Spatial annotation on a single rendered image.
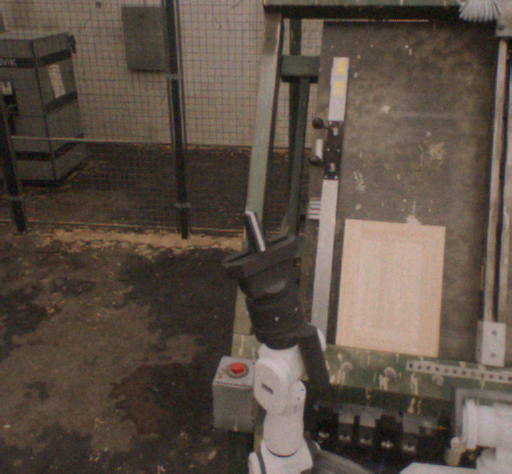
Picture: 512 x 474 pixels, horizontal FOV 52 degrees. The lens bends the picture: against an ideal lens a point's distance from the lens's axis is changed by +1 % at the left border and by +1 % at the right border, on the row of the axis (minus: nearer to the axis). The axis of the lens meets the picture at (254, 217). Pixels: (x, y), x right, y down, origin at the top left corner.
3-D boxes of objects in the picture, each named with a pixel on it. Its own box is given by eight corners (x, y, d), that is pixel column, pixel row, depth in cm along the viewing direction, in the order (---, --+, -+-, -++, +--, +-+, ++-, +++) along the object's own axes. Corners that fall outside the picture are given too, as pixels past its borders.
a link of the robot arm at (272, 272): (211, 256, 83) (231, 321, 86) (234, 273, 74) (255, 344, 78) (278, 228, 87) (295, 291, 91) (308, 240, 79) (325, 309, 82)
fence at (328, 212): (310, 340, 172) (309, 342, 168) (334, 62, 181) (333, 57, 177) (325, 342, 171) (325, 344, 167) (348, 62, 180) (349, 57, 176)
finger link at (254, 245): (253, 214, 77) (263, 251, 79) (244, 210, 80) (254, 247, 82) (243, 218, 77) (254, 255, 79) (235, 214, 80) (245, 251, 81)
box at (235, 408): (213, 430, 155) (211, 382, 147) (223, 400, 165) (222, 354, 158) (253, 436, 153) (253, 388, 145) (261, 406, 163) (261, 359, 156)
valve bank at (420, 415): (298, 471, 163) (301, 412, 153) (303, 435, 176) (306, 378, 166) (470, 501, 154) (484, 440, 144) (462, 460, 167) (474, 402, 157)
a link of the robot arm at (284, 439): (309, 378, 96) (301, 445, 106) (255, 387, 94) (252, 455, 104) (330, 428, 87) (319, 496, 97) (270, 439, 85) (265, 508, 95)
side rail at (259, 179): (239, 330, 182) (232, 333, 171) (269, 27, 192) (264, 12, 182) (256, 332, 181) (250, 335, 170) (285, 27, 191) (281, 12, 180)
